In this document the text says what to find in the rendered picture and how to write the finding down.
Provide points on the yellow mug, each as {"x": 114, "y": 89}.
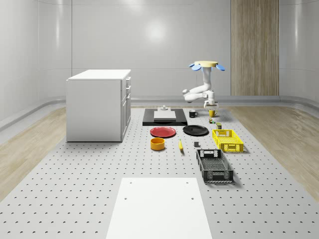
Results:
{"x": 212, "y": 113}

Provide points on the yellow bowl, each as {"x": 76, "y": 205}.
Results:
{"x": 157, "y": 145}

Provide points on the black mug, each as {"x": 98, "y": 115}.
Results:
{"x": 192, "y": 114}

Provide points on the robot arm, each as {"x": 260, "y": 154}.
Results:
{"x": 206, "y": 77}

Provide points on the banana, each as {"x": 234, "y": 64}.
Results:
{"x": 181, "y": 145}

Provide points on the white cabinet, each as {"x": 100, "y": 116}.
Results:
{"x": 94, "y": 109}

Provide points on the red plate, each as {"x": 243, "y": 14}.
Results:
{"x": 163, "y": 132}

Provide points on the dark grey basket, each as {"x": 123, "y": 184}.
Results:
{"x": 218, "y": 174}

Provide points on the black stove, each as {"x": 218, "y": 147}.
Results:
{"x": 149, "y": 117}

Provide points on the black plate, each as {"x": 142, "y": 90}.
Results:
{"x": 195, "y": 130}

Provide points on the yellow basket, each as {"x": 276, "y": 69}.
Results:
{"x": 231, "y": 147}

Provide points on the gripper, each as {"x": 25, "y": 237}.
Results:
{"x": 210, "y": 102}

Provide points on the flat-sided can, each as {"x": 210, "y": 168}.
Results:
{"x": 218, "y": 126}

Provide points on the grey cube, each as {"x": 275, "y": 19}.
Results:
{"x": 197, "y": 144}

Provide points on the white board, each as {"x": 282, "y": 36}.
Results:
{"x": 159, "y": 209}

